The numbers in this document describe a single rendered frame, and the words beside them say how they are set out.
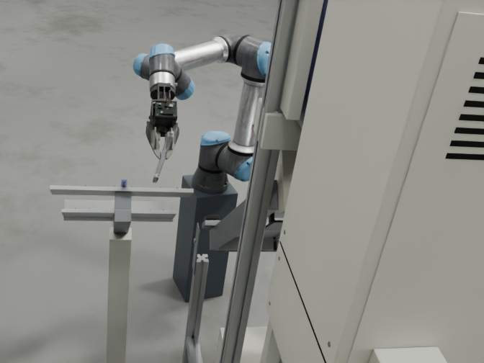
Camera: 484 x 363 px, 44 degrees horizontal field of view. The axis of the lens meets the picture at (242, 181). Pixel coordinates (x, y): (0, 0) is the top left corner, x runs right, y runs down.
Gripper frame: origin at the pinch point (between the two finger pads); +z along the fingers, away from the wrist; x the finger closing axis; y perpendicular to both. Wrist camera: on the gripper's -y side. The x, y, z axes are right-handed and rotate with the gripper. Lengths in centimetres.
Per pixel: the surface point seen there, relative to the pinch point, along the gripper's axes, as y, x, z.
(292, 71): 68, 15, 20
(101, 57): -279, -24, -247
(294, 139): 55, 19, 26
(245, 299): 21, 15, 47
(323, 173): 71, 17, 41
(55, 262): -128, -37, -12
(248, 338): -16, 24, 48
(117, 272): -19.1, -11.3, 27.4
